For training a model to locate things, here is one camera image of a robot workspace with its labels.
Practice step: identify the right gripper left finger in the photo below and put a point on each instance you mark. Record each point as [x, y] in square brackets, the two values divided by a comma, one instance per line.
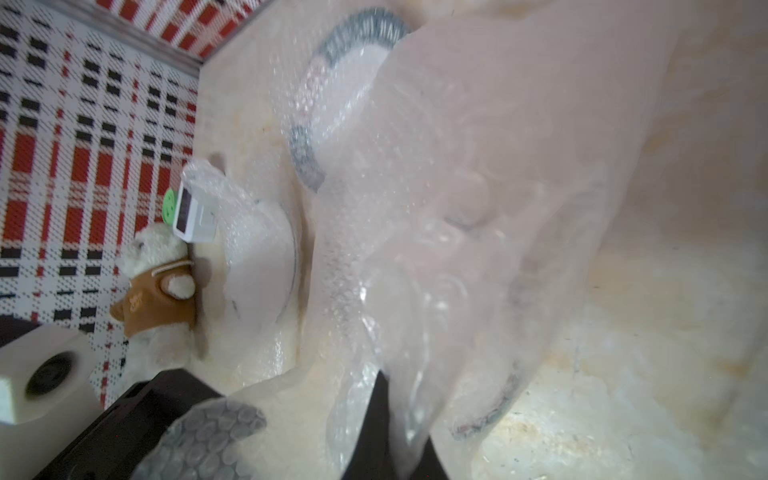
[371, 456]

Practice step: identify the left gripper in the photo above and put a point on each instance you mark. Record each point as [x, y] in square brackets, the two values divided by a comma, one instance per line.
[202, 444]

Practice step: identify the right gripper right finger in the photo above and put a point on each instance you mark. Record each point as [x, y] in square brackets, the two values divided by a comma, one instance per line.
[430, 467]

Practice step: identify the bubble wrap of orange plate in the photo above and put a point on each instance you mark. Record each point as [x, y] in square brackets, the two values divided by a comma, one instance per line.
[454, 236]

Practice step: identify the orange pattern dinner plate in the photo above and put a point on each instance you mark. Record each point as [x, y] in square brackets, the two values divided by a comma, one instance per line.
[496, 411]

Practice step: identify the bubble wrap of white plate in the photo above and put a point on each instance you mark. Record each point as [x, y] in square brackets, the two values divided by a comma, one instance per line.
[242, 357]

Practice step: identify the white plate in wrap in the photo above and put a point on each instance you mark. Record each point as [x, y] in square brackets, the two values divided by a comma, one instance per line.
[262, 257]

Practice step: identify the bubble wrap of rear plate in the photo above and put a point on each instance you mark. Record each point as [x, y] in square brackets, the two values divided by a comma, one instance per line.
[296, 29]

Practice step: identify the white teddy bear toy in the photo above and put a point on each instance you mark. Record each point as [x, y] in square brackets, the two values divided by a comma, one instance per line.
[158, 312]

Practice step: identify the white digital clock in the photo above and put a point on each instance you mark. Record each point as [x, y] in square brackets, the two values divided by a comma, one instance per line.
[193, 221]

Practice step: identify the green round button toy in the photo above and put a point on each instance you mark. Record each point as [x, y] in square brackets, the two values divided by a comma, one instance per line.
[169, 204]

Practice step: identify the grey rimmed plate rear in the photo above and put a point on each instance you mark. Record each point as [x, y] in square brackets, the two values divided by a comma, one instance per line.
[333, 86]

